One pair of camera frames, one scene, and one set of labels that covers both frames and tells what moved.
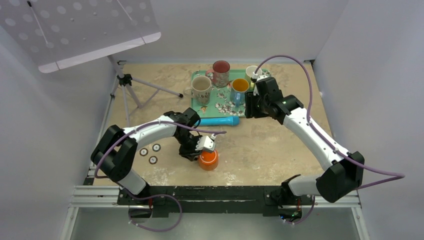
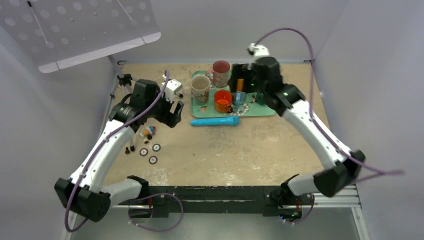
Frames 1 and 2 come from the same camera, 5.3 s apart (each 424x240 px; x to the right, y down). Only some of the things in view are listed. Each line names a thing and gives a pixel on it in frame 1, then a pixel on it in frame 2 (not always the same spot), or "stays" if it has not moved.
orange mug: (208, 161) -> (222, 99)
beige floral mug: (200, 89) stays
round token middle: (143, 152) stays
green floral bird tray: (221, 105) stays
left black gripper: (190, 153) -> (169, 118)
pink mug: (220, 74) stays
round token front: (153, 160) stays
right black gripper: (250, 110) -> (242, 71)
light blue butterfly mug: (239, 86) stays
